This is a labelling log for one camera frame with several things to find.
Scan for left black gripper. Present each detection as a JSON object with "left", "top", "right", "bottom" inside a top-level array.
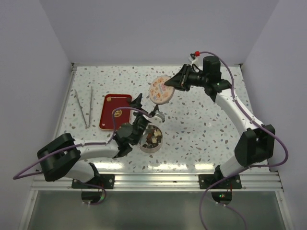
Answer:
[{"left": 129, "top": 93, "right": 149, "bottom": 145}]

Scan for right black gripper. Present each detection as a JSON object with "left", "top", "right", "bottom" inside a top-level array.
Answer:
[{"left": 165, "top": 64, "right": 209, "bottom": 92}]

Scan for round silver tin lid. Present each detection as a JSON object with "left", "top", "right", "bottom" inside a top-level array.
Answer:
[{"left": 149, "top": 75, "right": 175, "bottom": 105}]

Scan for metal serving tongs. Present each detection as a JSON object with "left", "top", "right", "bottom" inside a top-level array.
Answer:
[{"left": 74, "top": 86, "right": 94, "bottom": 129}]

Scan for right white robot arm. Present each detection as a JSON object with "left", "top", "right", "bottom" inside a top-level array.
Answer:
[{"left": 165, "top": 55, "right": 275, "bottom": 188}]

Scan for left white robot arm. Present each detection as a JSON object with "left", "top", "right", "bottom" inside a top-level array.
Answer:
[{"left": 37, "top": 95, "right": 165, "bottom": 188}]

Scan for round silver tin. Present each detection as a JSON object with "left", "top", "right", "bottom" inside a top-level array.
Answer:
[{"left": 138, "top": 123, "right": 163, "bottom": 153}]

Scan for red rectangular tray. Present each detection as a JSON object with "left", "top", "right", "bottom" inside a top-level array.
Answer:
[{"left": 99, "top": 94, "right": 132, "bottom": 131}]

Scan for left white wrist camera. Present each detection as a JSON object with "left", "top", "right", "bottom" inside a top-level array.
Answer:
[{"left": 151, "top": 113, "right": 165, "bottom": 124}]

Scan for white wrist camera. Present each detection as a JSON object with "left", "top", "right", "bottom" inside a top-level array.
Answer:
[
  {"left": 188, "top": 51, "right": 200, "bottom": 67},
  {"left": 151, "top": 113, "right": 165, "bottom": 124}
]

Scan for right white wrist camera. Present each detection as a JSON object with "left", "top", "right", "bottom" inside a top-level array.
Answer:
[{"left": 188, "top": 51, "right": 200, "bottom": 67}]

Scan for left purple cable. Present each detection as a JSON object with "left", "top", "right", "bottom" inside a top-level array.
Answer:
[{"left": 12, "top": 107, "right": 154, "bottom": 180}]

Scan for right black base bracket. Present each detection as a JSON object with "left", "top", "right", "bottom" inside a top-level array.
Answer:
[{"left": 198, "top": 174, "right": 242, "bottom": 190}]

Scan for aluminium front rail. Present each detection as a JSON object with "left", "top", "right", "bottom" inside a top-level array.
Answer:
[{"left": 31, "top": 172, "right": 283, "bottom": 192}]

